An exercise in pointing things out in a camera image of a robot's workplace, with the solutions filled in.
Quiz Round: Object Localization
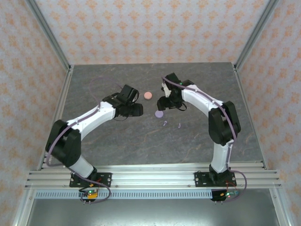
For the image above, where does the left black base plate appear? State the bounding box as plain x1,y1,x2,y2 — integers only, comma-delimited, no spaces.
69,172,112,188

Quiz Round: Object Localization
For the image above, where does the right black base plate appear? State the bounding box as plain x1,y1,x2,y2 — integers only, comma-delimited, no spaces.
194,171,236,188

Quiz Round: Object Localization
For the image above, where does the aluminium table edge rail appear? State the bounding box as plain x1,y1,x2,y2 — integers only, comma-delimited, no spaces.
41,161,268,170

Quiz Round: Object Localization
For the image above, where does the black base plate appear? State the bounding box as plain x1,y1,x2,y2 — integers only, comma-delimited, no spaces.
69,172,112,188
194,171,236,188

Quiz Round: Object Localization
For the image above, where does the aluminium lower frame post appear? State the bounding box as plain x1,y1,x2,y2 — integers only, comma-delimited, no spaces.
13,188,36,226
269,188,291,226

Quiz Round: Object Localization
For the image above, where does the grey slotted cable duct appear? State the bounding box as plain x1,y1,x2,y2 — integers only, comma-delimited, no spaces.
34,189,268,200

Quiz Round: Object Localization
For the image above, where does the aluminium upright frame post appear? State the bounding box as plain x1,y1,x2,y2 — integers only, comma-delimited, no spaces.
24,0,72,71
235,0,282,69

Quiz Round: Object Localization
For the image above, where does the grey metal sheet panel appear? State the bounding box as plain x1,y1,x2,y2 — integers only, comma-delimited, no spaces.
24,199,282,226

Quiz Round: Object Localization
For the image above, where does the aluminium side rail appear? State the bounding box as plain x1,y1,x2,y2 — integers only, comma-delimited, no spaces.
37,65,74,169
232,63,268,169

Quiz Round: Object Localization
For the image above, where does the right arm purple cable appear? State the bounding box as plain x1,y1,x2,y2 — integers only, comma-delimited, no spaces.
161,75,247,202

